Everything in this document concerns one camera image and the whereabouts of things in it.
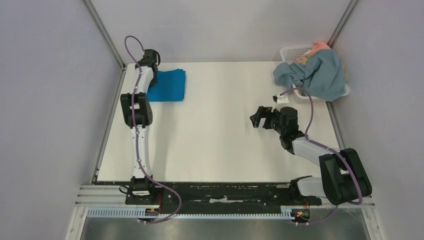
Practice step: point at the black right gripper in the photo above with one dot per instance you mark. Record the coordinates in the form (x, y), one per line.
(266, 117)

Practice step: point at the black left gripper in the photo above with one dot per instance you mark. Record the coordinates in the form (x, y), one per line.
(155, 80)

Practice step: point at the bright blue t shirt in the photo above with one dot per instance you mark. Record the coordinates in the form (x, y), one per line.
(170, 86)

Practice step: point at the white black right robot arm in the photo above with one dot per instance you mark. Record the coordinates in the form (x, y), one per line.
(342, 179)

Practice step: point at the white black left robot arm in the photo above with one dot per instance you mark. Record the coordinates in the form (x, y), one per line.
(138, 116)

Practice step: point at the white plastic laundry basket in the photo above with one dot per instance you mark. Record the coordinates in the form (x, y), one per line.
(290, 54)

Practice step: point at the tan t shirt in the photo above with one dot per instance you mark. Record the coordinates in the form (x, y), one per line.
(300, 65)

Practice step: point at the grey-blue t shirt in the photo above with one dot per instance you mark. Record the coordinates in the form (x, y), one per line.
(322, 76)

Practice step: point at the pink t shirt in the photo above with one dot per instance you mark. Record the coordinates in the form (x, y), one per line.
(317, 46)

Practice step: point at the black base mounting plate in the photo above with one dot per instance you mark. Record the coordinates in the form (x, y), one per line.
(237, 190)

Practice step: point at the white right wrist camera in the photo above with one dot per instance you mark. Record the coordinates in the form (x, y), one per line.
(280, 99)

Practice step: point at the aluminium corner frame post left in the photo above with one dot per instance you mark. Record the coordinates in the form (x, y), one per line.
(103, 32)

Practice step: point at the aluminium corner frame post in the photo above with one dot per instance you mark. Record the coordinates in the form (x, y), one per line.
(103, 32)
(352, 4)

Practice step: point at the aluminium corner frame post right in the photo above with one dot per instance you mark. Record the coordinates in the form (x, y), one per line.
(352, 4)

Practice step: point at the aluminium front frame rail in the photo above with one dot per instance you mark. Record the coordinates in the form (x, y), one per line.
(110, 196)

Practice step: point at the white slotted cable duct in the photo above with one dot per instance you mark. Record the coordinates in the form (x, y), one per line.
(143, 213)

